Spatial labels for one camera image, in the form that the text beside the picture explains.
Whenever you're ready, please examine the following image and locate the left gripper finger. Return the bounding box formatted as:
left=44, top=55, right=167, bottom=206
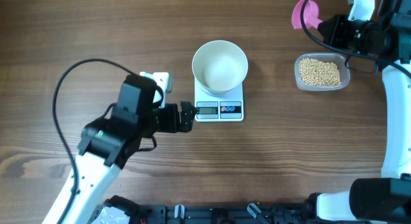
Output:
left=180, top=101, right=197, bottom=121
left=179, top=119, right=193, bottom=133

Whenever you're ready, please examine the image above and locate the pink plastic measuring scoop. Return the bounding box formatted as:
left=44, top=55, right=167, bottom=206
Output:
left=292, top=0, right=322, bottom=29

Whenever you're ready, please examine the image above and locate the pile of yellow soybeans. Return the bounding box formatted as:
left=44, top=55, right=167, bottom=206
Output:
left=299, top=58, right=341, bottom=86

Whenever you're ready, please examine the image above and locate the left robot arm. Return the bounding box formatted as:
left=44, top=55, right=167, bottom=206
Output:
left=44, top=74, right=197, bottom=223

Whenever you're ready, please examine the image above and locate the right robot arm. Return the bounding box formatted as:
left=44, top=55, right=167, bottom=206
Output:
left=313, top=0, right=410, bottom=223

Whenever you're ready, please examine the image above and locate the white digital kitchen scale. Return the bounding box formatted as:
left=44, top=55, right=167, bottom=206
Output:
left=195, top=79, right=245, bottom=122

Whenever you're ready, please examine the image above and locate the white round bowl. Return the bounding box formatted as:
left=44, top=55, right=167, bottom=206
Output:
left=191, top=40, right=249, bottom=95

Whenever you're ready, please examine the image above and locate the clear plastic container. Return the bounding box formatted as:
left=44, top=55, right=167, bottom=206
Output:
left=294, top=53, right=351, bottom=91

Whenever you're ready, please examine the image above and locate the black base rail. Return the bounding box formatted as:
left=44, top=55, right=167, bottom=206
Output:
left=88, top=202, right=319, bottom=224

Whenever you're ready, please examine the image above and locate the left black camera cable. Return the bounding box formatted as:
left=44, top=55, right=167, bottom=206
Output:
left=52, top=58, right=137, bottom=224

